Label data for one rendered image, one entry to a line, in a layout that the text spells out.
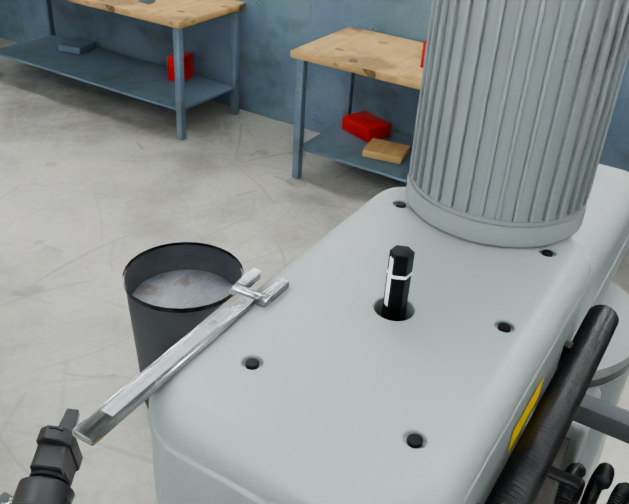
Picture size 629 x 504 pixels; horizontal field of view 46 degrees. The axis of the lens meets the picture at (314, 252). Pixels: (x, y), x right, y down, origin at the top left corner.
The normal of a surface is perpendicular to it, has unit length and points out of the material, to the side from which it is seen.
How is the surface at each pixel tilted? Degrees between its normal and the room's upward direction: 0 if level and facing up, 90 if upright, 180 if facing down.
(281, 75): 90
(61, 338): 0
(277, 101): 90
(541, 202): 90
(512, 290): 0
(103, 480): 0
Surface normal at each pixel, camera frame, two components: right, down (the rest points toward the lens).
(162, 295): 0.06, -0.85
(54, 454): 0.07, -0.67
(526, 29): -0.31, 0.49
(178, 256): 0.23, 0.47
